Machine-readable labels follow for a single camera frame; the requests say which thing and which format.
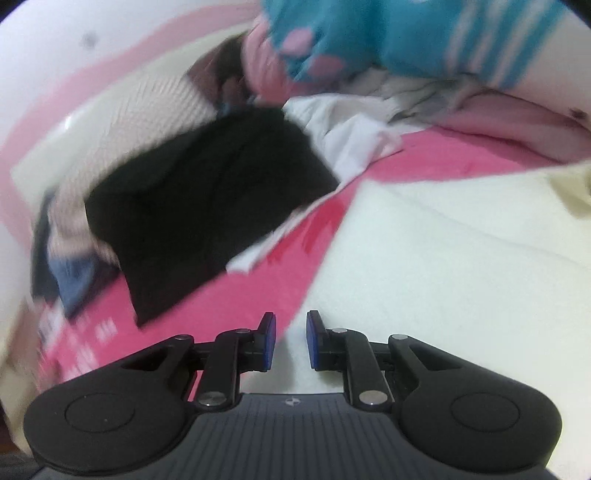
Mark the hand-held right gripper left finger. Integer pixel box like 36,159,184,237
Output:
121,311,278,412

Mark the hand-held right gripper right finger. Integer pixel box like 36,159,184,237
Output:
307,310,463,411

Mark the white deer print sweater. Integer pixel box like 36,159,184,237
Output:
295,161,591,480

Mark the black garment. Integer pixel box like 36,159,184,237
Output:
84,107,341,327

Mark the blue denim garment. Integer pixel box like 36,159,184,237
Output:
30,191,124,320

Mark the white cloth garment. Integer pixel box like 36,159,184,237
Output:
226,93,406,274

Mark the pink floral blanket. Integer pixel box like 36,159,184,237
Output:
34,124,591,403

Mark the checked pillow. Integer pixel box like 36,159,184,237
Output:
45,73,219,260

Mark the pink and blue quilt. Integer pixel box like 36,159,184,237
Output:
242,0,591,163

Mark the pink headboard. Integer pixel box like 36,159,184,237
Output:
0,7,260,241

